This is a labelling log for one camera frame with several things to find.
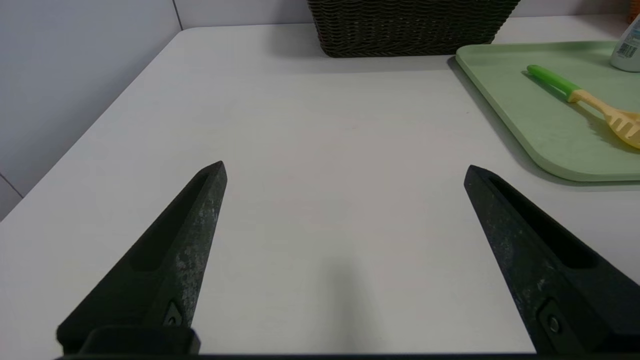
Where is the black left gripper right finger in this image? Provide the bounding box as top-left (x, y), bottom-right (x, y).
top-left (463, 164), bottom-right (640, 355)

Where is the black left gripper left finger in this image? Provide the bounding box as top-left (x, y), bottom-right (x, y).
top-left (56, 160), bottom-right (228, 355)

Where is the yellow pasta spoon green handle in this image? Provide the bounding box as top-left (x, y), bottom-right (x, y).
top-left (526, 64), bottom-right (640, 150)

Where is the clear plastic bottle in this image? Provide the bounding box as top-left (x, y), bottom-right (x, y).
top-left (609, 13), bottom-right (640, 73)

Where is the dark brown wicker basket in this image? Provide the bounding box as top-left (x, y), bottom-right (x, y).
top-left (306, 0), bottom-right (522, 59)

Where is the light green plastic tray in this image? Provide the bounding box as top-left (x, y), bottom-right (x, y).
top-left (455, 41), bottom-right (640, 182)

